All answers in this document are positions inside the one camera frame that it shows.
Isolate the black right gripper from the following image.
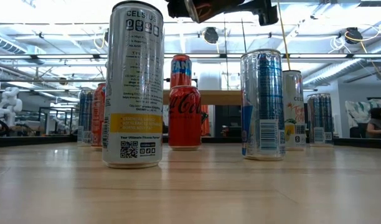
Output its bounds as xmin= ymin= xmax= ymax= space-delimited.
xmin=227 ymin=0 xmax=279 ymax=26

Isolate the red Coca-Cola can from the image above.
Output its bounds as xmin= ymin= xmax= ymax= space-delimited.
xmin=167 ymin=85 xmax=202 ymax=151
xmin=183 ymin=0 xmax=246 ymax=24

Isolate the red Fanta soda can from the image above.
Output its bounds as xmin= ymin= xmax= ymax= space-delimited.
xmin=169 ymin=54 xmax=193 ymax=89

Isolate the white Celsius can yellow band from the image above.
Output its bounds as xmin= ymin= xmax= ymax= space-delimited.
xmin=101 ymin=0 xmax=165 ymax=169

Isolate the silver blue energy drink can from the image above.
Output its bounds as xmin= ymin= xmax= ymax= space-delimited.
xmin=77 ymin=89 xmax=95 ymax=147
xmin=306 ymin=92 xmax=334 ymax=147
xmin=240 ymin=48 xmax=286 ymax=161

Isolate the white Celsius can tropical print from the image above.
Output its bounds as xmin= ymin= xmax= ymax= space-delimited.
xmin=282 ymin=69 xmax=307 ymax=151

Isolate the orange cloth panel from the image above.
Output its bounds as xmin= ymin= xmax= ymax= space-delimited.
xmin=200 ymin=105 xmax=212 ymax=137

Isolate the white teal leaf-print cloth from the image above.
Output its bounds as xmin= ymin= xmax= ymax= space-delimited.
xmin=345 ymin=98 xmax=381 ymax=138

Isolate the person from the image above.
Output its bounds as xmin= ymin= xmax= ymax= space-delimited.
xmin=365 ymin=107 xmax=381 ymax=139

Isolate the yellow cable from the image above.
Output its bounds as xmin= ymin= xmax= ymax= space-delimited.
xmin=276 ymin=0 xmax=293 ymax=71

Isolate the black ceiling cable reel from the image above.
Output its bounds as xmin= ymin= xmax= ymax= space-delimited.
xmin=344 ymin=26 xmax=364 ymax=45
xmin=204 ymin=27 xmax=220 ymax=45

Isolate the grey ventilation duct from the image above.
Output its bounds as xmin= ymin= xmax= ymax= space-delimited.
xmin=0 ymin=30 xmax=48 ymax=57

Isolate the black aluminium table frame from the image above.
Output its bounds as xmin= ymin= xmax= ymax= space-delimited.
xmin=0 ymin=133 xmax=381 ymax=149

